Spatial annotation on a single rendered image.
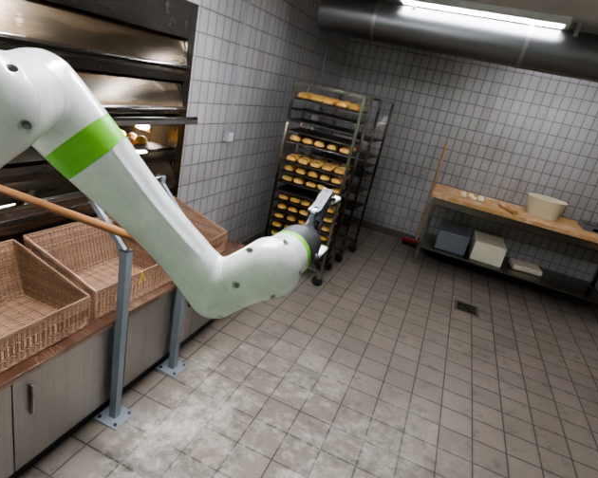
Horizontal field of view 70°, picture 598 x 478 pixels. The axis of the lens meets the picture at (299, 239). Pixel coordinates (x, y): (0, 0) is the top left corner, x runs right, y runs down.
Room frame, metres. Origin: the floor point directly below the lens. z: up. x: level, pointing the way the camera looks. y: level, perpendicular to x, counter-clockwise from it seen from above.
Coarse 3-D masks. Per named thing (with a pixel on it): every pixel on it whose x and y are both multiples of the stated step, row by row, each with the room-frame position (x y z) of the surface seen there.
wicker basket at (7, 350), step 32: (0, 256) 1.69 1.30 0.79; (32, 256) 1.72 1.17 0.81; (0, 288) 1.64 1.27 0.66; (32, 288) 1.72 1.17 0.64; (64, 288) 1.66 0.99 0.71; (0, 320) 1.51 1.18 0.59; (32, 320) 1.56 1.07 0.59; (64, 320) 1.49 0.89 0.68; (0, 352) 1.24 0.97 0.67; (32, 352) 1.36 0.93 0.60
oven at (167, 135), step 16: (192, 16) 2.94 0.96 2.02; (192, 32) 2.96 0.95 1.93; (0, 48) 1.76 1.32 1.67; (48, 48) 1.97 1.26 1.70; (192, 48) 2.98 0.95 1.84; (80, 64) 2.13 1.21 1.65; (96, 64) 2.23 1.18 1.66; (112, 64) 2.33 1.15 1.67; (128, 64) 2.44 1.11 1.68; (144, 64) 2.56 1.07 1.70; (176, 80) 2.85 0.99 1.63; (112, 112) 2.35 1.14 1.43; (128, 112) 2.46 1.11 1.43; (144, 112) 2.59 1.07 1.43; (160, 112) 2.73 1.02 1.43; (176, 112) 2.88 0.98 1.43; (128, 128) 3.05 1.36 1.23; (160, 128) 2.97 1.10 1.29; (176, 128) 2.93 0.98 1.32; (160, 144) 2.97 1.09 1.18; (176, 144) 2.93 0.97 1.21; (144, 160) 2.63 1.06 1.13; (160, 160) 2.78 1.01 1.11; (176, 160) 2.94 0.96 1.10; (16, 176) 1.81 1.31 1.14; (32, 176) 1.89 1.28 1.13; (48, 176) 1.97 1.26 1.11; (176, 176) 2.96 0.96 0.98; (176, 192) 2.98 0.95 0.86; (80, 208) 2.15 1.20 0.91; (16, 224) 1.81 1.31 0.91; (32, 224) 1.89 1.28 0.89; (48, 224) 1.97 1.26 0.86
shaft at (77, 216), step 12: (0, 192) 1.47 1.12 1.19; (12, 192) 1.46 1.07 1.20; (36, 204) 1.43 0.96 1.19; (48, 204) 1.42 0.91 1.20; (72, 216) 1.39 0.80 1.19; (84, 216) 1.38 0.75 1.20; (96, 228) 1.37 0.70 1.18; (108, 228) 1.35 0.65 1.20; (120, 228) 1.35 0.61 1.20; (132, 240) 1.32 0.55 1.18
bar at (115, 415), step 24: (72, 192) 1.68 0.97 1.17; (168, 192) 2.20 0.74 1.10; (120, 240) 1.72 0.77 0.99; (120, 264) 1.69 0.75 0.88; (120, 288) 1.69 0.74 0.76; (120, 312) 1.68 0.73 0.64; (120, 336) 1.68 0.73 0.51; (120, 360) 1.69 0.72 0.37; (168, 360) 2.21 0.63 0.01; (120, 384) 1.70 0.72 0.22; (120, 408) 1.71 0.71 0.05
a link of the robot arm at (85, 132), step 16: (16, 48) 0.61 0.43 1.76; (32, 48) 0.63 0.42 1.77; (48, 64) 0.60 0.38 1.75; (64, 64) 0.64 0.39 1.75; (64, 80) 0.61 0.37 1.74; (80, 80) 0.66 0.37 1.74; (64, 96) 0.59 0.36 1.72; (80, 96) 0.63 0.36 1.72; (64, 112) 0.59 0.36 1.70; (80, 112) 0.62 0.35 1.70; (96, 112) 0.64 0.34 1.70; (64, 128) 0.60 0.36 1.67; (80, 128) 0.61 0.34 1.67; (96, 128) 0.63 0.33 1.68; (112, 128) 0.65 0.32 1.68; (32, 144) 0.61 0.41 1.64; (48, 144) 0.60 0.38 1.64; (64, 144) 0.60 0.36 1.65; (80, 144) 0.61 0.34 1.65; (96, 144) 0.62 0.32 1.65; (112, 144) 0.64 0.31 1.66; (48, 160) 0.62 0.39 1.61; (64, 160) 0.60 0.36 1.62; (80, 160) 0.61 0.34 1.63
